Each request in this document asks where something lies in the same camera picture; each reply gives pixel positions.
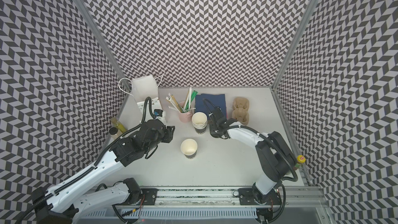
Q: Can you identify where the aluminium corner post left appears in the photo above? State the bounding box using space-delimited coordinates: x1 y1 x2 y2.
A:
57 0 131 91

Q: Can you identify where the stack of paper cups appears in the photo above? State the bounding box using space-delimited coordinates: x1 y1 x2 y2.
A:
191 112 207 134

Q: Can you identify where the aluminium corner post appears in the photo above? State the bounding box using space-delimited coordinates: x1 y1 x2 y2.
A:
57 0 131 91
272 0 319 90

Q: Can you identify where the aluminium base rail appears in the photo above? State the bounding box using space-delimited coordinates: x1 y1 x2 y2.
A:
81 186 334 224

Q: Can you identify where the pink utensil holder cup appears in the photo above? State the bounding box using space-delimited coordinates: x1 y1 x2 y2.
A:
178 108 193 123

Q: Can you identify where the blue napkin stack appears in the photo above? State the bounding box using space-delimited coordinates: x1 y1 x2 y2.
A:
194 94 228 117

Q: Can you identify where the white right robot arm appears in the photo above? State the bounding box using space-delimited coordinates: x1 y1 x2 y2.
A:
203 99 298 205

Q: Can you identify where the white paper takeout bag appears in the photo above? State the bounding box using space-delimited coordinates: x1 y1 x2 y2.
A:
118 75 167 125

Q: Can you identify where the single paper coffee cup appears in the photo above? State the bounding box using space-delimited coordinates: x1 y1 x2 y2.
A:
180 139 198 159

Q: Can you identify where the yellow capped bottle right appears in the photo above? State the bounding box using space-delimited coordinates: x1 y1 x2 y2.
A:
293 155 306 171

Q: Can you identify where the beige pulp cup carrier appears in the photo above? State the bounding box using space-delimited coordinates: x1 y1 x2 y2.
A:
232 97 250 125

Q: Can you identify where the green yellow bottle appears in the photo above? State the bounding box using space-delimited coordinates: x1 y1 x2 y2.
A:
110 117 127 133

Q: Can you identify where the green straws bundle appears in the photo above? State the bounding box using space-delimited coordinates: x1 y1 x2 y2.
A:
183 88 198 112

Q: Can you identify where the aluminium corner post right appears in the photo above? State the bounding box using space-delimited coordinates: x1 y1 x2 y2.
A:
272 0 319 90

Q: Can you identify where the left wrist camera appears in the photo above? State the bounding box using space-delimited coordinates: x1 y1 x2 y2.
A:
153 109 163 118

